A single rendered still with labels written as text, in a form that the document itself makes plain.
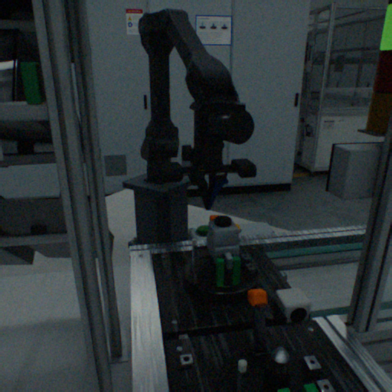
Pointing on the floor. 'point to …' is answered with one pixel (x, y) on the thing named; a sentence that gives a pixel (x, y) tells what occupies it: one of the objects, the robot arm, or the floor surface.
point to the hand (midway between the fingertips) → (207, 194)
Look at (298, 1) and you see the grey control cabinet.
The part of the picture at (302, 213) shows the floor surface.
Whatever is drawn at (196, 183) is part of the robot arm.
